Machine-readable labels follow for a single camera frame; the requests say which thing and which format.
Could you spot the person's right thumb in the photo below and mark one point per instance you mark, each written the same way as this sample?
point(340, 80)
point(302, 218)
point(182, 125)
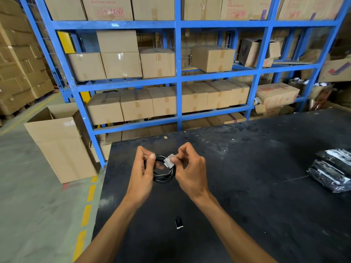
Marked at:
point(175, 162)

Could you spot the open box of white items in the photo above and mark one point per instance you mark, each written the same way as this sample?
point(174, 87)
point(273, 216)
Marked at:
point(315, 88)

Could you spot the person's left hand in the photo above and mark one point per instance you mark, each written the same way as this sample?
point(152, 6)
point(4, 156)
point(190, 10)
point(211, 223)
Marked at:
point(141, 183)

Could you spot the pile of low flat cartons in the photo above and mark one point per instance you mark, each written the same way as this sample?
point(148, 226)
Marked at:
point(142, 132)

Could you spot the tall stack of palletised cartons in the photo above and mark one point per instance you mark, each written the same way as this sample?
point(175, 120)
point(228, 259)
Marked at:
point(19, 57)

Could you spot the person's right forearm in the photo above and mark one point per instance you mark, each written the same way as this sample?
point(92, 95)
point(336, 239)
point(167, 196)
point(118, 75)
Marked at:
point(233, 232)

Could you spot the person's left thumb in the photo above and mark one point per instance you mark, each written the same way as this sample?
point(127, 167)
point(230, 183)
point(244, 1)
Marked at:
point(150, 162)

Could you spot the plain sealed cardboard box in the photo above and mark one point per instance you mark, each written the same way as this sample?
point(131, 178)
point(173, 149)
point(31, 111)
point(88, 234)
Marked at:
point(122, 65)
point(87, 67)
point(212, 59)
point(157, 64)
point(118, 41)

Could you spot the row of red-printed cardboard boxes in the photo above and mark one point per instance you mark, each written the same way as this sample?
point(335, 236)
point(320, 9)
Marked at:
point(153, 8)

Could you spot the blue metal storage rack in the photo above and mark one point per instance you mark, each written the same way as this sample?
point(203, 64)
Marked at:
point(178, 79)

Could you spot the cardboard box with blue-red stripe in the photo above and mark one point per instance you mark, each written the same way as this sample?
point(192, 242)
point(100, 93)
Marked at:
point(336, 70)

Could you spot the yellow post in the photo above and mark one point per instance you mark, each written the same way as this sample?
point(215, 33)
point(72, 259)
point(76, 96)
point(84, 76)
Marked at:
point(66, 42)

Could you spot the red-printed torn cardboard box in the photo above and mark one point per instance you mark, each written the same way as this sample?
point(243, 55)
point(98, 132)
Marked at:
point(275, 96)

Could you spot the person's right hand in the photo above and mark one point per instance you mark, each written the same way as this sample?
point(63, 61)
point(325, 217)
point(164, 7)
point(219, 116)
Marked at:
point(193, 178)

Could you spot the open dark-sided cardboard box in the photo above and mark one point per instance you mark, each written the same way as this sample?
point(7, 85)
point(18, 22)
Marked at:
point(249, 53)

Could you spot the small black white clip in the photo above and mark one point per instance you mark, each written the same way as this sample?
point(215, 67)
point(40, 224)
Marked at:
point(179, 223)

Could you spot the row of taped brown cartons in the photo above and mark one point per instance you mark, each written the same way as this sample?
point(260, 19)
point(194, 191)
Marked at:
point(137, 105)

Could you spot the person's left forearm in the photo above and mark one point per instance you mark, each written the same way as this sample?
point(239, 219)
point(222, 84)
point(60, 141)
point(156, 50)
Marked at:
point(109, 232)

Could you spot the large open cardboard box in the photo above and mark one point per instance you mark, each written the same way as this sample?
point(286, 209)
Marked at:
point(61, 145)

